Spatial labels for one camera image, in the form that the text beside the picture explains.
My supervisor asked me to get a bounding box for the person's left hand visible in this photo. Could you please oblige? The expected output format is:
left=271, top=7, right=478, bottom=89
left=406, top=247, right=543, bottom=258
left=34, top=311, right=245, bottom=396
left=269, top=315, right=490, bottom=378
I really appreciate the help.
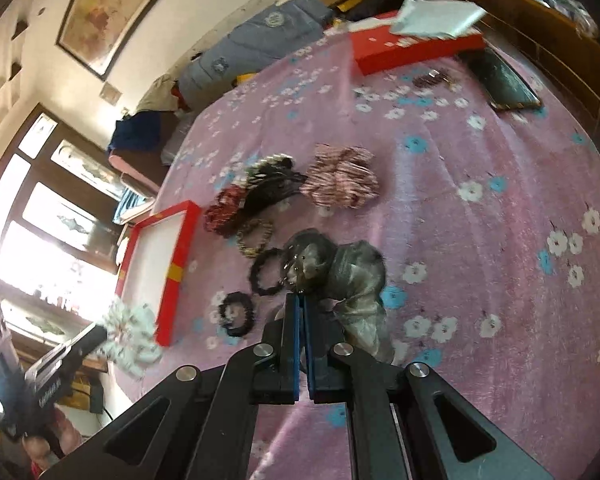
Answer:
left=22, top=407, right=83, bottom=473

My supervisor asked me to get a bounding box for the brown hair clip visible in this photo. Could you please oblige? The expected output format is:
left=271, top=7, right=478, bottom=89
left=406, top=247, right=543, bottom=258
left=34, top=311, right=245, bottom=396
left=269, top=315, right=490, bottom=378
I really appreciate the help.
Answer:
left=412, top=69, right=463, bottom=91

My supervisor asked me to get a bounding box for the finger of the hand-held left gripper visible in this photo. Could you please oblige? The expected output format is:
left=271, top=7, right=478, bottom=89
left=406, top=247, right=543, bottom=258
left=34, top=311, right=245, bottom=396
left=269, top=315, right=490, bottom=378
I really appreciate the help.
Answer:
left=57, top=324, right=108, bottom=362

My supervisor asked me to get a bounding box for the red box tray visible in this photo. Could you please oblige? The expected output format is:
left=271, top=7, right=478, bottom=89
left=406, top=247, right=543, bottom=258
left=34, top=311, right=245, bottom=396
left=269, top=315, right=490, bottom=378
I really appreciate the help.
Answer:
left=115, top=200, right=202, bottom=347

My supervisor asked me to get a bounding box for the black hair claw clip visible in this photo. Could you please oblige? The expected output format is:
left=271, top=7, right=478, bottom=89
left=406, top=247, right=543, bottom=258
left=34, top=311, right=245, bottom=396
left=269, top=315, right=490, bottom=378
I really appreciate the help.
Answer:
left=242, top=162, right=308, bottom=217

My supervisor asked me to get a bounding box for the grey organza hair bow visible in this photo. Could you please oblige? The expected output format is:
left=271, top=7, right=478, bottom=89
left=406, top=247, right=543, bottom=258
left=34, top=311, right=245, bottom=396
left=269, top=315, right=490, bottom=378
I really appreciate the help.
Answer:
left=279, top=229, right=397, bottom=365

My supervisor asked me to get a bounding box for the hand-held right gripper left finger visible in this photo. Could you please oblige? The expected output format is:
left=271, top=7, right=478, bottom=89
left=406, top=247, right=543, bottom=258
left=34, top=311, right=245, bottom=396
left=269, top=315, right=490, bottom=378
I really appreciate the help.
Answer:
left=40, top=292, right=301, bottom=480

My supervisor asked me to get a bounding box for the white floral scrunchie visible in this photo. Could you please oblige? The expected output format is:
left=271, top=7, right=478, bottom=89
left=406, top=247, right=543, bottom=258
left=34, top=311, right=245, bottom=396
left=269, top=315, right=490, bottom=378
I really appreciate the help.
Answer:
left=100, top=299, right=164, bottom=379

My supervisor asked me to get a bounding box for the pink striped scrunchie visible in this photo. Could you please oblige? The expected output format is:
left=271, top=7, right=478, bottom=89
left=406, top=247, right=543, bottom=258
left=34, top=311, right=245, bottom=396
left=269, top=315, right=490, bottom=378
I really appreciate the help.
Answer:
left=300, top=144, right=381, bottom=209

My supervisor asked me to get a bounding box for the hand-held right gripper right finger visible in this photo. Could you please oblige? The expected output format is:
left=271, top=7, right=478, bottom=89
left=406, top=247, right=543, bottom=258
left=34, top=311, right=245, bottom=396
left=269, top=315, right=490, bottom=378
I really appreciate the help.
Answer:
left=302, top=296, right=556, bottom=480

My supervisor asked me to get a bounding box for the large black scrunchie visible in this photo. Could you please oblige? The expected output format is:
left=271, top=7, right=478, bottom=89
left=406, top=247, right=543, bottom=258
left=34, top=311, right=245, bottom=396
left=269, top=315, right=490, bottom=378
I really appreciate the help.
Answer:
left=249, top=248, right=287, bottom=297

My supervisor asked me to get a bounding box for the wooden framed window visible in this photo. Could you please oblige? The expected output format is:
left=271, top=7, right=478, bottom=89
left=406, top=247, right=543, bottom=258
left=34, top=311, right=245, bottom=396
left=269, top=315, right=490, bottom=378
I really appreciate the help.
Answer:
left=0, top=102, right=132, bottom=343

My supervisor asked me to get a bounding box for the wooden headboard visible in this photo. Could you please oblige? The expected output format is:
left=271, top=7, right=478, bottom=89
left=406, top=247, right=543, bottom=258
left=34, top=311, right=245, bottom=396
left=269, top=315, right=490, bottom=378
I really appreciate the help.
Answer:
left=432, top=0, right=600, bottom=142

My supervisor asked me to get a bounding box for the dark red scrunchie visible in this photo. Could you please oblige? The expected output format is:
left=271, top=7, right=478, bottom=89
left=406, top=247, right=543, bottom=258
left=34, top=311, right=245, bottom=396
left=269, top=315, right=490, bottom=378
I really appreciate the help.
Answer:
left=203, top=186, right=249, bottom=239

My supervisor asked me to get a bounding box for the framed wall painting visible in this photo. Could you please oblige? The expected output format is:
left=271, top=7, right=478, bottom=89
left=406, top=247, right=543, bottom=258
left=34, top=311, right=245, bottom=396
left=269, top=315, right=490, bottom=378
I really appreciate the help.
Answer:
left=56, top=0, right=197, bottom=82

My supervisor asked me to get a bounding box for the blue quilted jacket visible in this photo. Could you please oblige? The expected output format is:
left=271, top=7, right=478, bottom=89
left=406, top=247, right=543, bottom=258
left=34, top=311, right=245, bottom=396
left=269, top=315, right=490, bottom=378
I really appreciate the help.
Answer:
left=177, top=0, right=337, bottom=111

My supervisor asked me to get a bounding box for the white paper sheet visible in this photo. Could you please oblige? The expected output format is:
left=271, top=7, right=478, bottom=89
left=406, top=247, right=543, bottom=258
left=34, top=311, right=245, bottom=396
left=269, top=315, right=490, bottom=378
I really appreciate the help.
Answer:
left=390, top=0, right=484, bottom=40

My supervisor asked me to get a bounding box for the beaded bracelet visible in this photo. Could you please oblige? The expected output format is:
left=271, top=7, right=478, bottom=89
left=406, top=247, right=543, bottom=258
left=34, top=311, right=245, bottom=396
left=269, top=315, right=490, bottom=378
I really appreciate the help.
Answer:
left=236, top=217, right=275, bottom=260

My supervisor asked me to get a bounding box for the blue cloth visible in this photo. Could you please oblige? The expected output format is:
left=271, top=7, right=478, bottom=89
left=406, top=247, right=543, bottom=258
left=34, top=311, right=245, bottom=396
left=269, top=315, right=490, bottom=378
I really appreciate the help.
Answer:
left=106, top=110, right=164, bottom=157

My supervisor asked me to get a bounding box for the beige cloth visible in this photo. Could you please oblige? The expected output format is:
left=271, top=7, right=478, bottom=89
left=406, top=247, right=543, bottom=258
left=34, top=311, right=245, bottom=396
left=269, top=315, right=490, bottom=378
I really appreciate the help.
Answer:
left=136, top=73, right=182, bottom=114

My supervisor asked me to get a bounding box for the black tablet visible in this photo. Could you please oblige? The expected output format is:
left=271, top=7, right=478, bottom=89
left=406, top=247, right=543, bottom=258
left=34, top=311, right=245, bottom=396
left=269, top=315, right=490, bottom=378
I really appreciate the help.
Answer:
left=467, top=50, right=544, bottom=112

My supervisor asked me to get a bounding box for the small black scrunchie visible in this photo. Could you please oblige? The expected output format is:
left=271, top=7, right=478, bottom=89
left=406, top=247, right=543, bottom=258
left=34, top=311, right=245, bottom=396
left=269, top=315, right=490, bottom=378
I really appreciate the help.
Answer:
left=219, top=291, right=256, bottom=337

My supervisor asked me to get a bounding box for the pink floral blanket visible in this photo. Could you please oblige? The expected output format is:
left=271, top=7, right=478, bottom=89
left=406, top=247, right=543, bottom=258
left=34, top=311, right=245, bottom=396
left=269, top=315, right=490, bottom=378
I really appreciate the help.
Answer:
left=120, top=22, right=600, bottom=480

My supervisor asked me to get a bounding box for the red box lid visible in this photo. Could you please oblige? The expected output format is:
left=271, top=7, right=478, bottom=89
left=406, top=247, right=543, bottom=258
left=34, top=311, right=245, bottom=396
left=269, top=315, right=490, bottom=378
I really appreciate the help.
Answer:
left=349, top=10, right=486, bottom=77

